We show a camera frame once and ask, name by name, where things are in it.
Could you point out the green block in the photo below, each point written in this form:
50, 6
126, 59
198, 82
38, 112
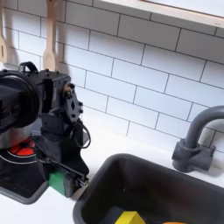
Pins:
57, 182

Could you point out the yellow block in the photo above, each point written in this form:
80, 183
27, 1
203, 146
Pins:
129, 218

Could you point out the orange toy carrot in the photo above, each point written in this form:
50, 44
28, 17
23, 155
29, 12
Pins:
174, 222

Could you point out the steel pot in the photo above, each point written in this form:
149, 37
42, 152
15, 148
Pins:
11, 137

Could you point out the black toy stove top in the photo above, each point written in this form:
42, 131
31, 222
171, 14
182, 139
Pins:
20, 186

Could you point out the dark grey sink basin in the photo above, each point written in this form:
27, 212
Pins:
157, 192

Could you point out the wooden spoon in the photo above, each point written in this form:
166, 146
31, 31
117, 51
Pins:
50, 55

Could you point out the wooden slotted spatula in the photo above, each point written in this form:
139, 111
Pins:
3, 49

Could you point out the dark grey tap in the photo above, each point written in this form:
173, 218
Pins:
189, 151

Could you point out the light wooden shelf board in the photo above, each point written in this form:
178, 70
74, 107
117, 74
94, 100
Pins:
175, 13

